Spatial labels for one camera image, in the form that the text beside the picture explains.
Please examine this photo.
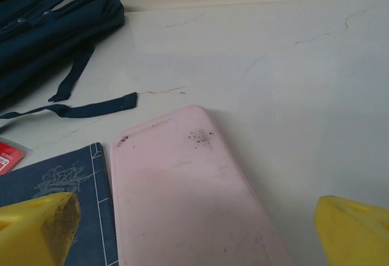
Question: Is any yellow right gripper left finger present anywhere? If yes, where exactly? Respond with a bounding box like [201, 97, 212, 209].
[0, 191, 82, 266]

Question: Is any navy notebook with ship drawing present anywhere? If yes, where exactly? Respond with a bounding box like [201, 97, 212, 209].
[0, 142, 120, 266]

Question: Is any navy blue backpack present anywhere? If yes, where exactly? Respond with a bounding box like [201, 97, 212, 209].
[0, 0, 138, 120]

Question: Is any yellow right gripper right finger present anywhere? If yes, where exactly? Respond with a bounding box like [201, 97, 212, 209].
[313, 195, 389, 266]

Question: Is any pink pencil case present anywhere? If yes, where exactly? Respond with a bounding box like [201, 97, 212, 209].
[110, 104, 296, 266]

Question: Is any red card packet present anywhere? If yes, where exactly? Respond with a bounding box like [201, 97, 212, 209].
[0, 137, 33, 176]

